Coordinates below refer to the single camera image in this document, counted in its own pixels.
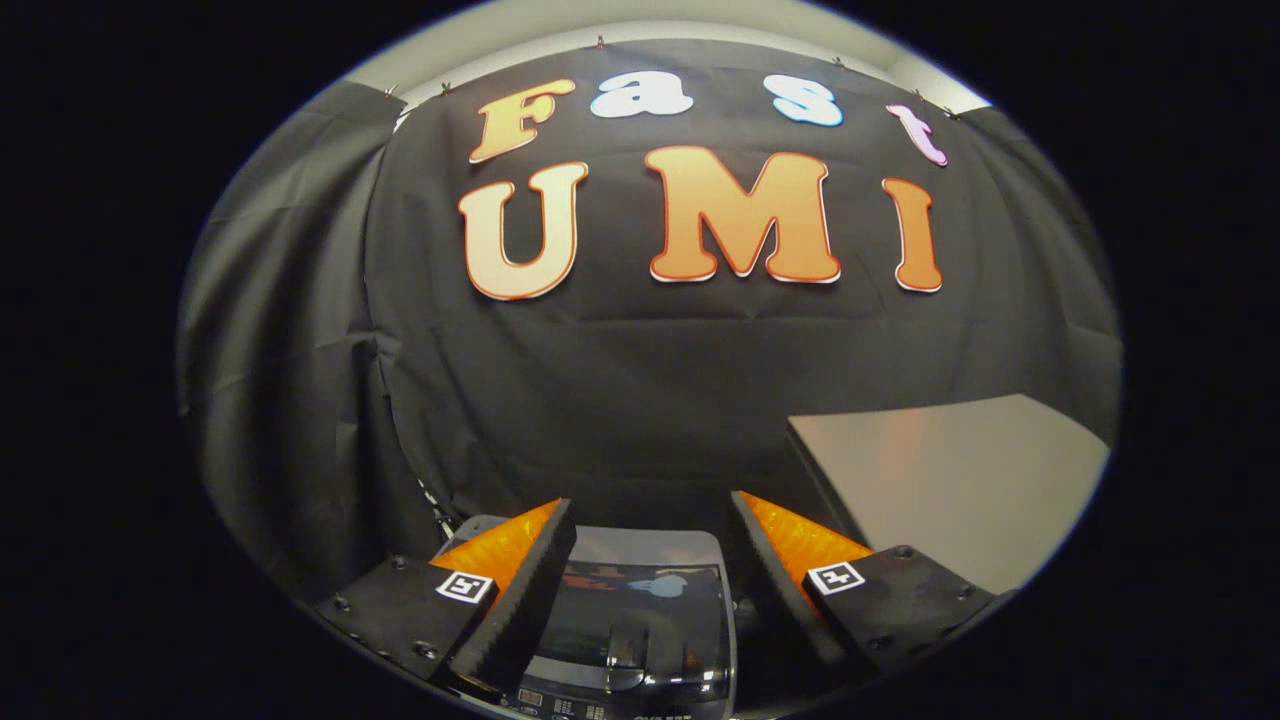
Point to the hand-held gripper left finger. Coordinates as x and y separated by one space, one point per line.
510 625

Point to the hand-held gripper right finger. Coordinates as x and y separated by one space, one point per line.
785 610

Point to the gray washing machine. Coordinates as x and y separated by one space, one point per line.
580 708

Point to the black backdrop cloth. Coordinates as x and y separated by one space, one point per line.
640 380

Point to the gray metal cabinet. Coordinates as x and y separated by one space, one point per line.
960 480

